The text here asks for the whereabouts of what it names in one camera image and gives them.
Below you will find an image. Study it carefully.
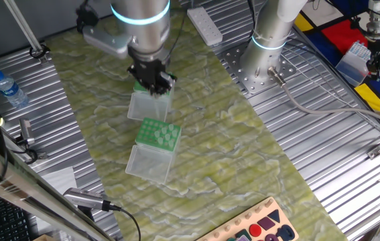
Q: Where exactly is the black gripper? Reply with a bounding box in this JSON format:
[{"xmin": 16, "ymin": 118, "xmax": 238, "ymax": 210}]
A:
[{"xmin": 127, "ymin": 57, "xmax": 178, "ymax": 98}]

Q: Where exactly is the green rack pipette tip box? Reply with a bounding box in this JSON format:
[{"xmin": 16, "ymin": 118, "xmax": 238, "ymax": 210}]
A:
[
  {"xmin": 127, "ymin": 72, "xmax": 176, "ymax": 123},
  {"xmin": 125, "ymin": 116, "xmax": 182, "ymax": 184}
]

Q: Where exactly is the white pipette tip box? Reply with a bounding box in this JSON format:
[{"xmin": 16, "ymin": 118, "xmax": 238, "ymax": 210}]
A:
[{"xmin": 335, "ymin": 40, "xmax": 373, "ymax": 87}]

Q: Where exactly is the white power strip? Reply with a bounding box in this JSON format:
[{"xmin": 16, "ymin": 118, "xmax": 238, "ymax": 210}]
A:
[{"xmin": 186, "ymin": 5, "xmax": 224, "ymax": 47}]

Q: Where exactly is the green marble pattern mat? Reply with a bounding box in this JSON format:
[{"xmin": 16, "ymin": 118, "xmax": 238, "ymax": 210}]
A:
[{"xmin": 44, "ymin": 0, "xmax": 349, "ymax": 241}]

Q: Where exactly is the white paper sheet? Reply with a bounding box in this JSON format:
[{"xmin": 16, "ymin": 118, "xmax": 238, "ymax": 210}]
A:
[{"xmin": 40, "ymin": 166, "xmax": 78, "ymax": 202}]

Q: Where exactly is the clear water bottle blue cap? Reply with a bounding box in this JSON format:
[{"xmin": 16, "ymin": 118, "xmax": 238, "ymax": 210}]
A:
[{"xmin": 0, "ymin": 69, "xmax": 30, "ymax": 109}]

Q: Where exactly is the aluminium pole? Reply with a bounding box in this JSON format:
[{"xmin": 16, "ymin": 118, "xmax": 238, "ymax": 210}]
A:
[{"xmin": 3, "ymin": 0, "xmax": 50, "ymax": 65}]

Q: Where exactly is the wooden shape sorter board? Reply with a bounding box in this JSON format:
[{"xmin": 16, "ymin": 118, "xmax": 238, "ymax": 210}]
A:
[{"xmin": 195, "ymin": 196, "xmax": 300, "ymax": 241}]

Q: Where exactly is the red circle block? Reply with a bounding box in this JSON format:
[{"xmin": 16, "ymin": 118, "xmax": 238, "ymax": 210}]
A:
[{"xmin": 249, "ymin": 223, "xmax": 263, "ymax": 238}]

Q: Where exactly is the navy triangle block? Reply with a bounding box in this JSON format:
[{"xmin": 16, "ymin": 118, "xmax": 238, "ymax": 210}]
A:
[{"xmin": 267, "ymin": 209, "xmax": 281, "ymax": 224}]

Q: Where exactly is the purple square block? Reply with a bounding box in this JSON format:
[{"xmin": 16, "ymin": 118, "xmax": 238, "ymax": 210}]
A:
[{"xmin": 257, "ymin": 216, "xmax": 277, "ymax": 231}]

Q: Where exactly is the colourful Mondrian pattern cloth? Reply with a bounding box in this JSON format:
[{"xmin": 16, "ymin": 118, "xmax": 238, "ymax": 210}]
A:
[{"xmin": 293, "ymin": 0, "xmax": 380, "ymax": 130}]

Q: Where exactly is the navy rounded block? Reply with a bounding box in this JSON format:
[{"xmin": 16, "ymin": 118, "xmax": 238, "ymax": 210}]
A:
[{"xmin": 275, "ymin": 224, "xmax": 296, "ymax": 241}]

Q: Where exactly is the small tan cardboard box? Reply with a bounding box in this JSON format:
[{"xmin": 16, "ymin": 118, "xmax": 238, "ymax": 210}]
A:
[{"xmin": 32, "ymin": 233, "xmax": 55, "ymax": 241}]

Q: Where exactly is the black keyboard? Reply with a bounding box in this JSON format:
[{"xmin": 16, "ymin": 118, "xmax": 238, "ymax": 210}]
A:
[{"xmin": 0, "ymin": 189, "xmax": 35, "ymax": 241}]

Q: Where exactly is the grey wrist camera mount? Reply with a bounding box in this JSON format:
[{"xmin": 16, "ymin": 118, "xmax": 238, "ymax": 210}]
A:
[{"xmin": 75, "ymin": 0, "xmax": 134, "ymax": 60}]

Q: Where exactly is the silver perforated base plate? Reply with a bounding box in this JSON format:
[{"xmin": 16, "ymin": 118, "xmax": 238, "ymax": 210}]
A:
[{"xmin": 220, "ymin": 40, "xmax": 298, "ymax": 97}]

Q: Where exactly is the black base cable bundle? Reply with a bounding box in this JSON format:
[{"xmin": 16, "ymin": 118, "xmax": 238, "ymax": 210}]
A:
[{"xmin": 245, "ymin": 0, "xmax": 260, "ymax": 37}]

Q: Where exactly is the black camera cable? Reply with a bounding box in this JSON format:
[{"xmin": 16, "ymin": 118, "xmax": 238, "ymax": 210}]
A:
[{"xmin": 101, "ymin": 199, "xmax": 142, "ymax": 241}]

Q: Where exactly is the thick grey cable with connector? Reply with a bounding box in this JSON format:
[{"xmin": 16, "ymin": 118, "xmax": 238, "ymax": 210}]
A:
[{"xmin": 267, "ymin": 66, "xmax": 380, "ymax": 132}]

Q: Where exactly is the silver camera with black mount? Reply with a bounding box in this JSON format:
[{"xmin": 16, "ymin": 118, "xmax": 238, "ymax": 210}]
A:
[{"xmin": 62, "ymin": 186, "xmax": 110, "ymax": 222}]

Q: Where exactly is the small silver camera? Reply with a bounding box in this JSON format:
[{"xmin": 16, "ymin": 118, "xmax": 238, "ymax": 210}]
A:
[{"xmin": 18, "ymin": 118, "xmax": 36, "ymax": 145}]

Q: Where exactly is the black looped cable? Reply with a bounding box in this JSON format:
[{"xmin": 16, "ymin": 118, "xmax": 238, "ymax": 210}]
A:
[{"xmin": 7, "ymin": 133, "xmax": 48, "ymax": 165}]

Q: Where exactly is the aluminium frame beam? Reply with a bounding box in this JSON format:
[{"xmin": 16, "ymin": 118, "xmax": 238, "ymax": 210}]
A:
[{"xmin": 0, "ymin": 132, "xmax": 117, "ymax": 241}]

